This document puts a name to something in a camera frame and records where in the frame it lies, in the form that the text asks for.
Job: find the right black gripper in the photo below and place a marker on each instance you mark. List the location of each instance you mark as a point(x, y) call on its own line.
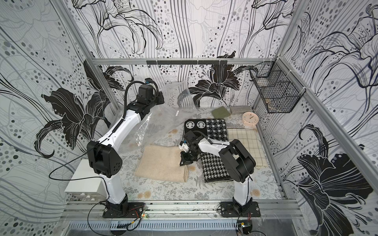
point(187, 153)

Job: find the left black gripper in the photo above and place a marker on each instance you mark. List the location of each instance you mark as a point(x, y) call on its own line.
point(158, 99)

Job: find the beige fluffy cloth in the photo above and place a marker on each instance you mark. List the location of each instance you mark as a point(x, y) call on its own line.
point(162, 164)

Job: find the black white houndstooth scarf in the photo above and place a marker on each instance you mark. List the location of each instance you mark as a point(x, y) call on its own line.
point(213, 169)

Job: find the clear plastic vacuum bag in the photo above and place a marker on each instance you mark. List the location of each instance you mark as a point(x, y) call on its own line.
point(178, 107)

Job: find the black patterned cloth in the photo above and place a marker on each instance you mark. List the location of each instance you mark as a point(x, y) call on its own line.
point(212, 128)

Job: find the green scarf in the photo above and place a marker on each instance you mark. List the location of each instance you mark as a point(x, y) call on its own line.
point(220, 113)

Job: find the cream checked scarf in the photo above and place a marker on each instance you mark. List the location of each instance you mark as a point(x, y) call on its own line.
point(249, 138)

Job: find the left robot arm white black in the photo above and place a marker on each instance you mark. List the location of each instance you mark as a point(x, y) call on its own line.
point(103, 154)

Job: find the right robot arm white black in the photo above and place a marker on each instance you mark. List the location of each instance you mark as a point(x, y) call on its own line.
point(237, 161)

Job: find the grey sponge block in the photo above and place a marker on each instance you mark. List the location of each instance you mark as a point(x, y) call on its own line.
point(234, 110)

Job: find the pink round clock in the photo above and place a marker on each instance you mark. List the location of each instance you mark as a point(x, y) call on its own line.
point(250, 120)

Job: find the small green circuit board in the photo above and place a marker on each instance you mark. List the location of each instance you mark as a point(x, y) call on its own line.
point(244, 227)

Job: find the white box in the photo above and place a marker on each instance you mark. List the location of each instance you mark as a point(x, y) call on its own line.
point(85, 182)

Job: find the black wall bar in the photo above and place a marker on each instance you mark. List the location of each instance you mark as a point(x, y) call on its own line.
point(187, 62)

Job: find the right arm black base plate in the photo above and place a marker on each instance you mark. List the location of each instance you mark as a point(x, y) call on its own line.
point(233, 209)

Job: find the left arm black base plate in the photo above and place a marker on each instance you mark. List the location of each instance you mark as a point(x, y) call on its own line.
point(125, 210)

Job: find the black wire basket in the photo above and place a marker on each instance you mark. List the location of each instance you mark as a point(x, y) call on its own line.
point(277, 92)

